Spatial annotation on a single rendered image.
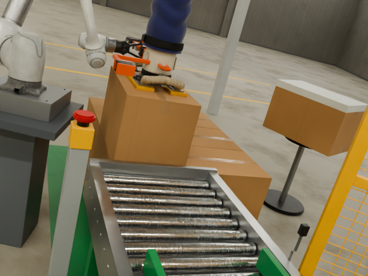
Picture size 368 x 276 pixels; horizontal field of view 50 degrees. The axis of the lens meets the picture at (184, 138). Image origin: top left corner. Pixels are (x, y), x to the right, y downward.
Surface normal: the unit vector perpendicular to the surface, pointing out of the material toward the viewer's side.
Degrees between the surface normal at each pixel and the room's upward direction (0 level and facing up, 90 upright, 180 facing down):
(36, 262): 0
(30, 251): 0
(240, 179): 90
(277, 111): 90
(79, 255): 0
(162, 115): 90
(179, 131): 90
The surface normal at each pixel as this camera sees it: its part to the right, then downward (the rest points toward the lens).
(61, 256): 0.32, 0.40
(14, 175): -0.02, 0.33
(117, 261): 0.24, -0.91
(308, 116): -0.68, 0.08
